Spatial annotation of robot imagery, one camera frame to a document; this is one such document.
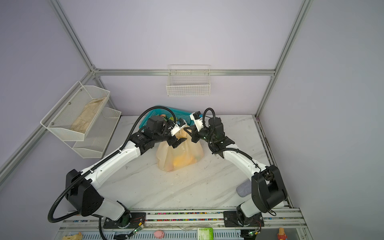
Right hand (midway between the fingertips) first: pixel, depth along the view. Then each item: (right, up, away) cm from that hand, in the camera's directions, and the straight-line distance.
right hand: (184, 128), depth 77 cm
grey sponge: (+33, -34, +4) cm, 47 cm away
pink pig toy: (-11, -50, -8) cm, 52 cm away
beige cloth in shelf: (-54, +3, -1) cm, 54 cm away
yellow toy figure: (-49, -51, -8) cm, 71 cm away
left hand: (-3, -2, +2) cm, 4 cm away
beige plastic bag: (+1, -15, +5) cm, 16 cm away
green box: (+10, -49, -8) cm, 51 cm away
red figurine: (+46, -50, -9) cm, 68 cm away
